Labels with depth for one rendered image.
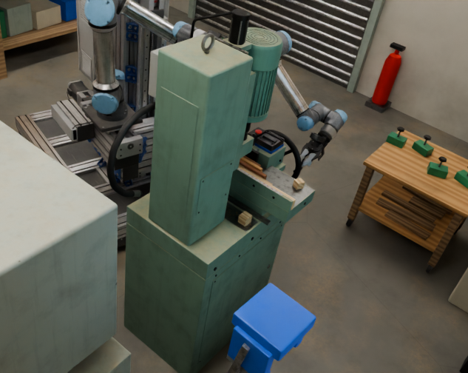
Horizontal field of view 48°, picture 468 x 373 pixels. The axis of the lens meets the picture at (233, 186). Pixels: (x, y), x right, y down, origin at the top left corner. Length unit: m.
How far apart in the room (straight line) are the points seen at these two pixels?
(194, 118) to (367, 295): 1.83
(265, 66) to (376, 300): 1.72
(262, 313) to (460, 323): 2.05
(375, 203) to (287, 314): 2.20
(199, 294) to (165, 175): 0.50
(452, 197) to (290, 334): 2.02
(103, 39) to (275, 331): 1.45
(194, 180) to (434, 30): 3.39
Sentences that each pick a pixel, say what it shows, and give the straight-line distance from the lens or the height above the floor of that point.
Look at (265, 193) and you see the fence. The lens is 2.10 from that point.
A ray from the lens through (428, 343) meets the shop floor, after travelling 3.10.
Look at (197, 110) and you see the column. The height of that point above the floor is 1.39.
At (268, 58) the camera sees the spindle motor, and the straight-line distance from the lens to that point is 1.87.
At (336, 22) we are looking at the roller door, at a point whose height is 0.56.
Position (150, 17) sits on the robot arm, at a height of 1.35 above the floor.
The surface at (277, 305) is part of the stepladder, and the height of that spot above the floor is 1.16.
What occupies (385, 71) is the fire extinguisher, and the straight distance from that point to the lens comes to 4.88.
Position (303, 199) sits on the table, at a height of 0.90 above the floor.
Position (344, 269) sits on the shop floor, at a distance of 3.24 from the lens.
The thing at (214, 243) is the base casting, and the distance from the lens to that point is 2.02.
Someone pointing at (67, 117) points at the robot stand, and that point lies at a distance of 2.82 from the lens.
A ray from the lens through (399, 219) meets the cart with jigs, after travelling 3.43.
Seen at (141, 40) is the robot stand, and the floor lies 1.15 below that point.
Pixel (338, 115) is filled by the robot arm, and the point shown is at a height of 0.98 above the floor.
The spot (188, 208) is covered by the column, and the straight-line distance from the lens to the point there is 1.88.
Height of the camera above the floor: 2.22
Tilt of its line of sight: 38 degrees down
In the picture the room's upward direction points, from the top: 11 degrees clockwise
